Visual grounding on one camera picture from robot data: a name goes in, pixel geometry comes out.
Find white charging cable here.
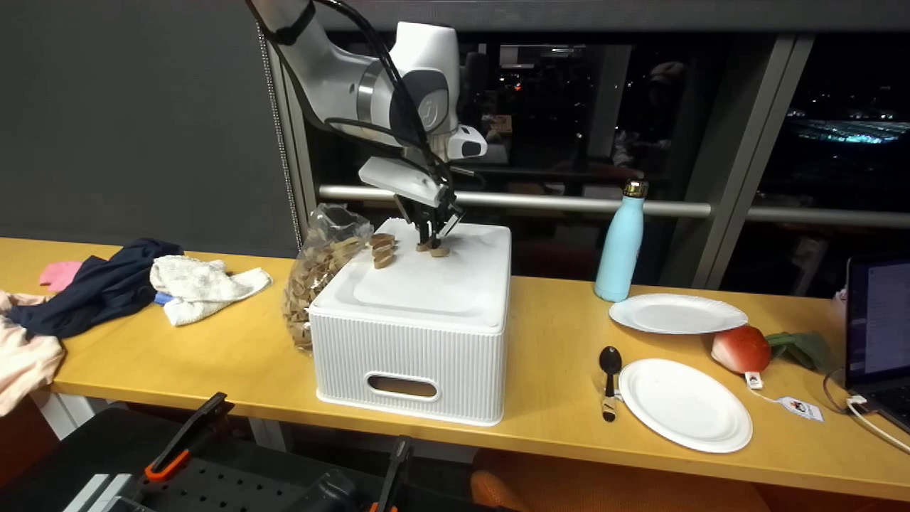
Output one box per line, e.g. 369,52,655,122
841,392,910,456

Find silver metal handrail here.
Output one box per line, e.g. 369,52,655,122
316,183,910,234

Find white crumpled cloth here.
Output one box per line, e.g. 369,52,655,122
148,254,272,331

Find pink and white garment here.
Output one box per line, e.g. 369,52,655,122
0,291,67,420

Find black plastic spoon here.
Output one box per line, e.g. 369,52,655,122
598,344,625,425

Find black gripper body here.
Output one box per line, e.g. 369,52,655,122
389,180,460,228

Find black perforated board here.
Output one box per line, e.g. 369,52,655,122
0,400,478,512

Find red wedge toy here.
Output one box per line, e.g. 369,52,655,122
709,324,777,375

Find orange chair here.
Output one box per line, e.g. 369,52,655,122
467,463,534,512

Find clear bag of rubber bands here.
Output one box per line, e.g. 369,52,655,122
282,203,380,356

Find navy blue cloth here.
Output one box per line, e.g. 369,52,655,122
5,237,185,342

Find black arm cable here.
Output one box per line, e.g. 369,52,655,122
249,0,457,193

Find white paper plate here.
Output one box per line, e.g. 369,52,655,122
616,356,757,456
605,291,751,339

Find light blue water bottle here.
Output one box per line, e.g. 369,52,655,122
595,180,648,304

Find black clamp orange handle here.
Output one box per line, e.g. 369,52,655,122
140,391,237,486
366,436,416,512

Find grey wrist camera bar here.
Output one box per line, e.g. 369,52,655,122
356,153,443,210

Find green cloth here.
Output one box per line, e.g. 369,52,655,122
766,328,832,375

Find small white adapter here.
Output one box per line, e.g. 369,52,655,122
739,371,827,428

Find white plastic storage box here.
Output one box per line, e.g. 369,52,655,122
311,216,517,432

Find black laptop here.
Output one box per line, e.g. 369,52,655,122
838,254,910,437

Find wide grey window post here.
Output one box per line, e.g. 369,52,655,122
694,34,818,291

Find small pink cloth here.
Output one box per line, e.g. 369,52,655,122
36,260,86,297

